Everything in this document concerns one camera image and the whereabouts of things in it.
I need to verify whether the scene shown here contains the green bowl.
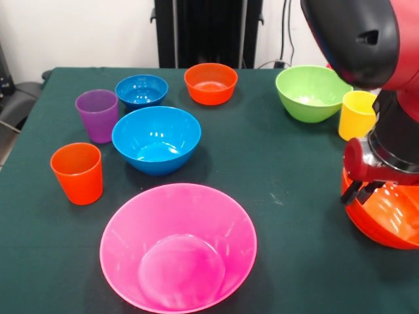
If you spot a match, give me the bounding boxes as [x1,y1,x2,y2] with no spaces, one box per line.
[275,65,354,124]

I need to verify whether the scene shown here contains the light blue bowl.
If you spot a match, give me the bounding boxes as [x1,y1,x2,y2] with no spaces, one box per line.
[111,105,202,177]

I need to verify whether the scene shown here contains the small orange bowl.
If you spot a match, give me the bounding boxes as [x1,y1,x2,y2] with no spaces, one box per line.
[183,62,239,106]

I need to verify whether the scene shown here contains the large shallow orange bowl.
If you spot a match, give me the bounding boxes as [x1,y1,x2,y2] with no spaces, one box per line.
[341,166,419,251]

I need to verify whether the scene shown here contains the black pedestal leg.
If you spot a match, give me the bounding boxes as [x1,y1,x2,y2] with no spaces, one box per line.
[0,70,53,133]

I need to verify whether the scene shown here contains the small dark blue bowl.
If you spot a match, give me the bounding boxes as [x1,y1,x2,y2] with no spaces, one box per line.
[115,74,169,111]

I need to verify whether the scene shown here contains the large pink bowl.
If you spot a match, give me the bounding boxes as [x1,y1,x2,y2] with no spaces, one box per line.
[99,183,258,314]

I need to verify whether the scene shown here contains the black hanging cable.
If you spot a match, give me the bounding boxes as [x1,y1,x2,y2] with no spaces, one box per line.
[280,0,295,65]

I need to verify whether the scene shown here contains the purple cup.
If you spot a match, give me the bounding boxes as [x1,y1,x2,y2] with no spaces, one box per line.
[75,89,119,144]

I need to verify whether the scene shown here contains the yellow cup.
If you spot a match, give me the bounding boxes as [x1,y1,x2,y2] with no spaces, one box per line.
[338,90,378,142]

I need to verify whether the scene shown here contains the dark green table cloth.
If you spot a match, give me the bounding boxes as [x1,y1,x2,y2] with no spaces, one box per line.
[0,67,419,314]

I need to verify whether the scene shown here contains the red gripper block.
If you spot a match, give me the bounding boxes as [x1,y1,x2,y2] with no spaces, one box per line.
[340,137,419,207]

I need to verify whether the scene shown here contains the orange cup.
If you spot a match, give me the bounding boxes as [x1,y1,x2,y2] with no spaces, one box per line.
[50,142,104,206]

